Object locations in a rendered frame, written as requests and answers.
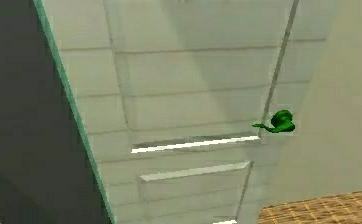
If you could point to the pale grey panelled room door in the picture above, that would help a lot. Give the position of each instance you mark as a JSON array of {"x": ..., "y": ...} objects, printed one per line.
[{"x": 175, "y": 83}]

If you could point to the brown woven wicker basket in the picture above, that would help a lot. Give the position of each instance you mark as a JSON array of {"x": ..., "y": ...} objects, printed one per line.
[{"x": 322, "y": 210}]

